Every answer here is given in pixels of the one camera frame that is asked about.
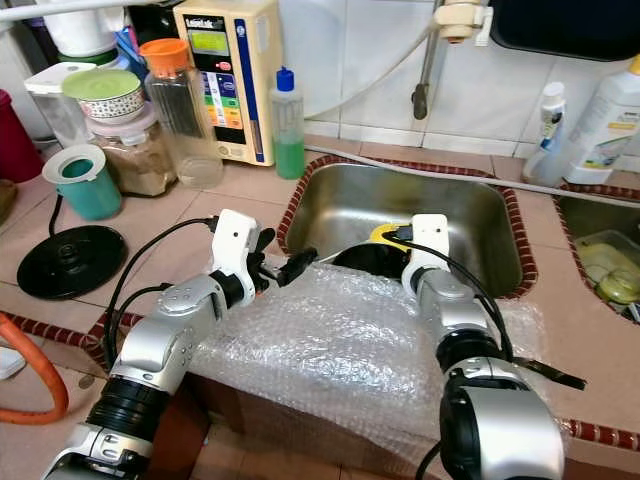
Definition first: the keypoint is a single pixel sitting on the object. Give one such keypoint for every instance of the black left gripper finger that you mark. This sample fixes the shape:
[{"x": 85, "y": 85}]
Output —
[
  {"x": 302, "y": 260},
  {"x": 286, "y": 282}
]

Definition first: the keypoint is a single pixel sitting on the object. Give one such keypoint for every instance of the yellow plastic kitchen item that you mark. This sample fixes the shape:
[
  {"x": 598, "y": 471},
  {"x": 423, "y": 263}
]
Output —
[{"x": 385, "y": 235}]

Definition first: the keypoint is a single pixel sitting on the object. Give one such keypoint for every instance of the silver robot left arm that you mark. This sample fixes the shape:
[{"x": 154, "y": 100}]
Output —
[{"x": 170, "y": 335}]

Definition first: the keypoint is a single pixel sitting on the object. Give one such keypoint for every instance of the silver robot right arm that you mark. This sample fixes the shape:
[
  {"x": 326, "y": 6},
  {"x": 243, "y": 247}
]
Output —
[{"x": 445, "y": 300}]

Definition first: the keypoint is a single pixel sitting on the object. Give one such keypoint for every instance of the clear bubble wrap sheet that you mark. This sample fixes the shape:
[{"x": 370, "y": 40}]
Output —
[{"x": 340, "y": 340}]

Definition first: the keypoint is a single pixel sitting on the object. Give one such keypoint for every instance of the green dish soap bottle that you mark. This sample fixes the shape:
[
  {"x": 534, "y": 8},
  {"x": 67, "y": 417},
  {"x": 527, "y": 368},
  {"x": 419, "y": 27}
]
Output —
[{"x": 288, "y": 150}]

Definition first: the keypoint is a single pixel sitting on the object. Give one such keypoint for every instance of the stainless steel sink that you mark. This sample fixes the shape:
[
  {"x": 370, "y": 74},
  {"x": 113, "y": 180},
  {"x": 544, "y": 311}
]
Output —
[
  {"x": 420, "y": 195},
  {"x": 575, "y": 215}
]

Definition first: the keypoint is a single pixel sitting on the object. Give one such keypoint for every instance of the grey counter tube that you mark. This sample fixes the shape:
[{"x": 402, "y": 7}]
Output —
[{"x": 440, "y": 168}]

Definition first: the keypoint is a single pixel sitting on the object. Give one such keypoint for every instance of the clear jar with orange lid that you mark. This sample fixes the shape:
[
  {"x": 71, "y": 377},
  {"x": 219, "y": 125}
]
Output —
[{"x": 182, "y": 120}]

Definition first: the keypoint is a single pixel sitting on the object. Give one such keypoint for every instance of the clear jar with brown powder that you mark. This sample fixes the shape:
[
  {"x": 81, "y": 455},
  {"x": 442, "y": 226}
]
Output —
[{"x": 132, "y": 163}]

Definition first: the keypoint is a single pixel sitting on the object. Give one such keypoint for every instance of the beige water ionizer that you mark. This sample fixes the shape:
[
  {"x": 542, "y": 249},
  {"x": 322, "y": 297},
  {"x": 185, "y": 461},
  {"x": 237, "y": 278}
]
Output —
[{"x": 250, "y": 90}]

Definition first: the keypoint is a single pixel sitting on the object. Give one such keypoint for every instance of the black round kettle base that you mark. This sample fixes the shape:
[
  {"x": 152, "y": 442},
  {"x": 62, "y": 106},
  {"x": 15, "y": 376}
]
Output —
[{"x": 72, "y": 263}]

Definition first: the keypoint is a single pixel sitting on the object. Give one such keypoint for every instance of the teal jug with white rim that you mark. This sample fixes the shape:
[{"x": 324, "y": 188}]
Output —
[{"x": 85, "y": 190}]

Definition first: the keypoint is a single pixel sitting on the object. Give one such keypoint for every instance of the grey faucet pipe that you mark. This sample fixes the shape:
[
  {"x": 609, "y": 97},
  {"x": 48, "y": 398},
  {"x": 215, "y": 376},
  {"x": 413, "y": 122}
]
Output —
[{"x": 425, "y": 80}]

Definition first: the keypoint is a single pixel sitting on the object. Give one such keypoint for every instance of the patterned bowl with green lid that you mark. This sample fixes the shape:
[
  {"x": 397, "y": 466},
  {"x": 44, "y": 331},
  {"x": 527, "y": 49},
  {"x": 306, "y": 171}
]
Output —
[{"x": 105, "y": 95}]

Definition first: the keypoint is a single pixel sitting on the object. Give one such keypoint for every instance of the blue packet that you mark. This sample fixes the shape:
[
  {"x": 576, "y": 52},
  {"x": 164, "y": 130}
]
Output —
[{"x": 130, "y": 52}]

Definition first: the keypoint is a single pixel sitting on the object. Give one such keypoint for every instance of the clear pitcher with white lid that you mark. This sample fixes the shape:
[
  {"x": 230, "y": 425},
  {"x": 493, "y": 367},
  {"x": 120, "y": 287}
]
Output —
[{"x": 52, "y": 110}]

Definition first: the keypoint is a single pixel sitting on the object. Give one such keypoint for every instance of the white flat box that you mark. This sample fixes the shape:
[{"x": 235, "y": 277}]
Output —
[{"x": 12, "y": 362}]

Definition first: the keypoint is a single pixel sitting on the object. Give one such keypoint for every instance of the maroon plastic cup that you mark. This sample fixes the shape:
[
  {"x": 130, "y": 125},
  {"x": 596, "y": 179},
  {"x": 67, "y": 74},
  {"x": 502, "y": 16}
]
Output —
[{"x": 20, "y": 135}]

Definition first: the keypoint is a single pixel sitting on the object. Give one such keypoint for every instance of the white bottle with green label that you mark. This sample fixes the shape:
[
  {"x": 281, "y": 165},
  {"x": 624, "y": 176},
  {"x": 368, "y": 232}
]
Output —
[{"x": 548, "y": 125}]

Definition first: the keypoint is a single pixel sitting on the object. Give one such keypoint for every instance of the cream faucet diverter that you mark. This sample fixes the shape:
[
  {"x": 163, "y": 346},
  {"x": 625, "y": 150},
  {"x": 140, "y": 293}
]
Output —
[{"x": 460, "y": 20}]

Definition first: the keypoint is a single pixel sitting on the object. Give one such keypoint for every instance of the white cylindrical container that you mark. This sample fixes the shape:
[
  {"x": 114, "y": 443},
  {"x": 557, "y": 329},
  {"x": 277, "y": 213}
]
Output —
[{"x": 75, "y": 28}]

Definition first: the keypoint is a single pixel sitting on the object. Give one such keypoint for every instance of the pale green dish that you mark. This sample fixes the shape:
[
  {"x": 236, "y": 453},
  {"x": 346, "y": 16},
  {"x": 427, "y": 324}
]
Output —
[{"x": 610, "y": 265}]

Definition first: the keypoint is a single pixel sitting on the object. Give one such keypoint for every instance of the large translucent white bottle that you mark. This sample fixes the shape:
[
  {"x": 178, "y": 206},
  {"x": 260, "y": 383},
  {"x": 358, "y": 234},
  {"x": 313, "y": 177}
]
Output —
[{"x": 605, "y": 130}]

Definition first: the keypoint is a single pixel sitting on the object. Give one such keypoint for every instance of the white pipe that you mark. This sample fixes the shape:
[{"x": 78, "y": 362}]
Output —
[{"x": 50, "y": 12}]

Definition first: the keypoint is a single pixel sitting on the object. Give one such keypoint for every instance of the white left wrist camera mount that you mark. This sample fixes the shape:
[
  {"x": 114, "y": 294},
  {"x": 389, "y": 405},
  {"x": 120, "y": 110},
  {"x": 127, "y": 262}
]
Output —
[{"x": 235, "y": 238}]

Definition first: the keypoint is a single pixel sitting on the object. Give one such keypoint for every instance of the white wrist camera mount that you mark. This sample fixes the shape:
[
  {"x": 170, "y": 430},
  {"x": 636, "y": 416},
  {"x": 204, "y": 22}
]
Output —
[
  {"x": 428, "y": 240},
  {"x": 235, "y": 238}
]

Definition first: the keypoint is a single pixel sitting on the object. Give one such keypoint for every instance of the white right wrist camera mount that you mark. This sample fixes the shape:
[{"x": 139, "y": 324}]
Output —
[{"x": 428, "y": 240}]

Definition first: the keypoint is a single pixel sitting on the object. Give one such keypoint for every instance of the black wall-mounted box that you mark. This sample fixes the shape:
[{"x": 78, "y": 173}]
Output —
[{"x": 560, "y": 25}]

